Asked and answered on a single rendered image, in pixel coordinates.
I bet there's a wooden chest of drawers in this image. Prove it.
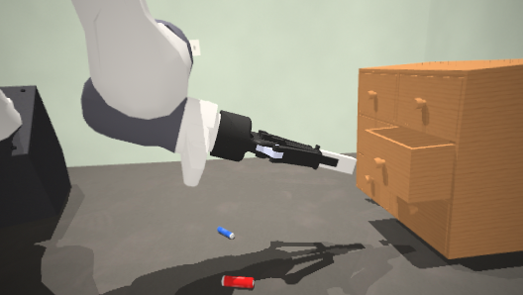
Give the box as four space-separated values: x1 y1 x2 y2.
357 58 523 259

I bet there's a blue battery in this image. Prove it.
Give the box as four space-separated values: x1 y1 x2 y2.
217 227 234 239

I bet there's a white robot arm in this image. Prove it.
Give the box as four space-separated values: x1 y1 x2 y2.
71 0 221 187

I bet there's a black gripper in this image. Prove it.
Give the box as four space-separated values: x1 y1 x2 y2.
210 110 357 174

